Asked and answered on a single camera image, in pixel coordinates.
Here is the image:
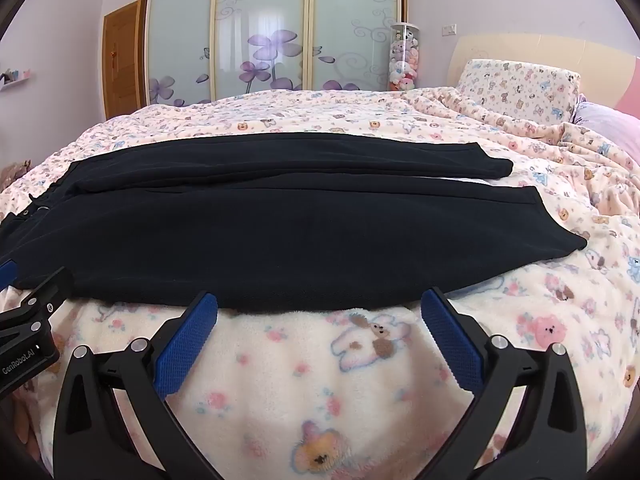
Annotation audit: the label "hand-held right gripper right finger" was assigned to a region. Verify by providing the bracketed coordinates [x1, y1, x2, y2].
[421, 287, 589, 480]

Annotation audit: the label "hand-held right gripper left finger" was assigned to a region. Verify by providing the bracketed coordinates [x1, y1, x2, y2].
[52, 290, 223, 480]

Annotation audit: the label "black pants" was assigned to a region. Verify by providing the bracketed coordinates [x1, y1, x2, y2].
[0, 132, 589, 314]

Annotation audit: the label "brown plush toy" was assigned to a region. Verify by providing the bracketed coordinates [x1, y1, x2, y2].
[0, 159, 32, 192]

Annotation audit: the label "wooden door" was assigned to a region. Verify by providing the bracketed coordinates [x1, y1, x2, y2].
[102, 1, 141, 121]

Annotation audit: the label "printed bear pillow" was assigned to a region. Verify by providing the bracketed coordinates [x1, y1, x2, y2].
[456, 59, 583, 126]

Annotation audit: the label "light purple pillow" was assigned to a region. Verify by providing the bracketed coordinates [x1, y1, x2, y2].
[570, 101, 640, 150]

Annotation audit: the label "clear tube of plush toys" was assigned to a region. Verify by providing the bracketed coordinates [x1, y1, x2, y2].
[388, 22, 420, 92]

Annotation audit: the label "cream and pink headboard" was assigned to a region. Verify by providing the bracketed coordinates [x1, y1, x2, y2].
[446, 34, 640, 117]

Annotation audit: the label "purple floral curtain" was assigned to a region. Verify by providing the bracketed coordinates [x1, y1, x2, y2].
[137, 0, 408, 109]

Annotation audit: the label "white wall shelf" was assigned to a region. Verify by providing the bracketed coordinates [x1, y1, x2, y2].
[0, 67, 36, 92]

